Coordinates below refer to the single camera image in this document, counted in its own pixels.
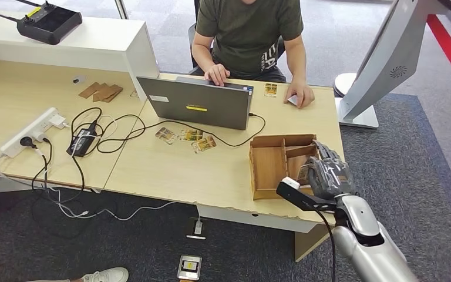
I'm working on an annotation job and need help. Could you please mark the white power strip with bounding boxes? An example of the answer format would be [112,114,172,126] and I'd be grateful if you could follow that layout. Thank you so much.
[0,107,61,159]

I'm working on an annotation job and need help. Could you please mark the black laptop charging cable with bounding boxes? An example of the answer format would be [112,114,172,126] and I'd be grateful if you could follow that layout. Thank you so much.
[70,107,267,155]

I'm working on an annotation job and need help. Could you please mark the silver device on floor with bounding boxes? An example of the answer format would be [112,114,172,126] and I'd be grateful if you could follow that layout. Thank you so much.
[177,254,203,281]

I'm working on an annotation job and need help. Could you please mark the white shoe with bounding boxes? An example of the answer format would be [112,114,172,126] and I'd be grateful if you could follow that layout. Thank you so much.
[80,267,130,282]

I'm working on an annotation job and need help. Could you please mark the white charger plug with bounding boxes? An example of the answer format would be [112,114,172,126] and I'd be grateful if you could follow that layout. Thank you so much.
[50,113,70,130]

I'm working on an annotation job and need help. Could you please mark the floor outlet with white plug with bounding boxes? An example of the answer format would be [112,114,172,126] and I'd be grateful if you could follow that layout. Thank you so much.
[186,217,207,240]

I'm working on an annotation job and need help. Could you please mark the wooden desk organizer box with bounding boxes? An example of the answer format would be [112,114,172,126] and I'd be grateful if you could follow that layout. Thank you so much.
[248,134,319,201]

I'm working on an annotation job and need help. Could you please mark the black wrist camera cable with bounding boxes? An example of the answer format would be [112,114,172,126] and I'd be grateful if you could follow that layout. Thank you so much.
[316,210,338,282]

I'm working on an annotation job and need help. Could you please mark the white desk panel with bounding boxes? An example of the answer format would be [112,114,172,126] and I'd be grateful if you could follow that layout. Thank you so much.
[196,204,318,233]

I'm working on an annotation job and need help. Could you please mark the black plug with cord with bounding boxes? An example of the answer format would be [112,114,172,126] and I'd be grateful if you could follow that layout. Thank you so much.
[20,136,53,196]

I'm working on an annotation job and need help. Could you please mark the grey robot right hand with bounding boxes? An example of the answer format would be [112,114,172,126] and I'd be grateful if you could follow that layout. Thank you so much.
[297,140,357,201]

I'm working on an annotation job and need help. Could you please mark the grey laptop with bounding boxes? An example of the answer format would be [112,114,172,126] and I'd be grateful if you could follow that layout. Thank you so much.
[136,75,255,131]

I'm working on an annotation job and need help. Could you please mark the white cable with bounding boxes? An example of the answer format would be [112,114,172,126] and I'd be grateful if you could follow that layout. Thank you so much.
[0,153,177,222]

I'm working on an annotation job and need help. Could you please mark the black laptop power adapter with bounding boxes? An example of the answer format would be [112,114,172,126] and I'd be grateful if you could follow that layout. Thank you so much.
[66,122,100,157]

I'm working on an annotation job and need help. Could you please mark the wooden desk leg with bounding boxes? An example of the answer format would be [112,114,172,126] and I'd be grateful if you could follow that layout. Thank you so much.
[294,223,341,262]

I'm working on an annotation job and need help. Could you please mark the brown cardboard piece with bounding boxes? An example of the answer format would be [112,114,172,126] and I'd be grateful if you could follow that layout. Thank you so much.
[103,85,124,103]
[79,82,101,99]
[92,83,119,103]

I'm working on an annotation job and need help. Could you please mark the black adapter power cord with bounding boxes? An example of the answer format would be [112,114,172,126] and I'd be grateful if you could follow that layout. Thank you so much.
[31,153,87,205]

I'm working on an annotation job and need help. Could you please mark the person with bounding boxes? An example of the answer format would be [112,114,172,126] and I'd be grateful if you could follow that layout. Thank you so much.
[191,0,316,109]

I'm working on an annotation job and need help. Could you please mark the white counter shelf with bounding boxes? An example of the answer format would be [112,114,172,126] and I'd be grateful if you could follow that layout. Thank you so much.
[0,9,161,103]

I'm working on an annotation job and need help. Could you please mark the black remote controller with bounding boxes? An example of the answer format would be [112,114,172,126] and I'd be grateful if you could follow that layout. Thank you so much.
[0,0,83,46]

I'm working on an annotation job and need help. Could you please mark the person's left hand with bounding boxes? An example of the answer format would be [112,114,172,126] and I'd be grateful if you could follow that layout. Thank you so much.
[284,80,316,109]

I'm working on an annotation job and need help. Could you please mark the black bracket wrist camera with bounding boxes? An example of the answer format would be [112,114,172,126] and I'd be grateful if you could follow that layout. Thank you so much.
[276,177,337,214]

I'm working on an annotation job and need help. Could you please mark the grey kiosk display stand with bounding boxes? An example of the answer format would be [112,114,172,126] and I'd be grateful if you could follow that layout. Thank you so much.
[334,0,451,130]

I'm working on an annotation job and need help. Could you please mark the person's right hand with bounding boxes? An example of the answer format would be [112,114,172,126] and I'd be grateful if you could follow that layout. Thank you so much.
[204,63,232,87]

